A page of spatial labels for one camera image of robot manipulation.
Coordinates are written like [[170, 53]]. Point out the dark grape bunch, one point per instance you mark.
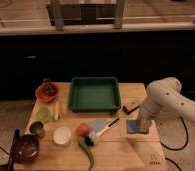
[[48, 87]]

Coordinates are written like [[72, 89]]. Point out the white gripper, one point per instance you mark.
[[147, 112]]

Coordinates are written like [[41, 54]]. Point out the yellow banana slice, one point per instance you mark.
[[56, 111]]

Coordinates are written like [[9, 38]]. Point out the green plastic tray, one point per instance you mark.
[[94, 94]]

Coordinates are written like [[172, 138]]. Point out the green chili pepper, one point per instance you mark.
[[88, 152]]

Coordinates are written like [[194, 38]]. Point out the dark red bowl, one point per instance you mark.
[[25, 149]]

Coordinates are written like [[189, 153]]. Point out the blue sponge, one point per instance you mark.
[[132, 126]]

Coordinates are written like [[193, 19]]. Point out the orange plate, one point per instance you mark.
[[43, 97]]

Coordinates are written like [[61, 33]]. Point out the red tomato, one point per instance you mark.
[[82, 130]]

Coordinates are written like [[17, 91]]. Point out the grey cleaver knife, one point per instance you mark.
[[98, 128]]

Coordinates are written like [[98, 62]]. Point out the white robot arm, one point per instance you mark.
[[164, 93]]

